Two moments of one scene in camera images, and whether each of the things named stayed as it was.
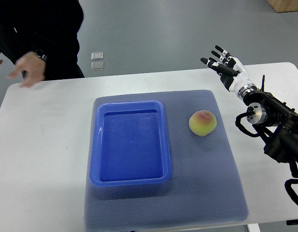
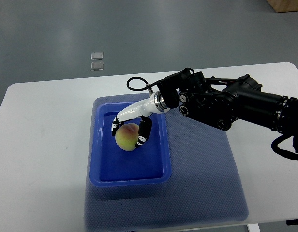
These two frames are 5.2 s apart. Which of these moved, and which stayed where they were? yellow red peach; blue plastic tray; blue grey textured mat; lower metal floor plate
Moved: yellow red peach
Stayed: blue plastic tray; lower metal floor plate; blue grey textured mat
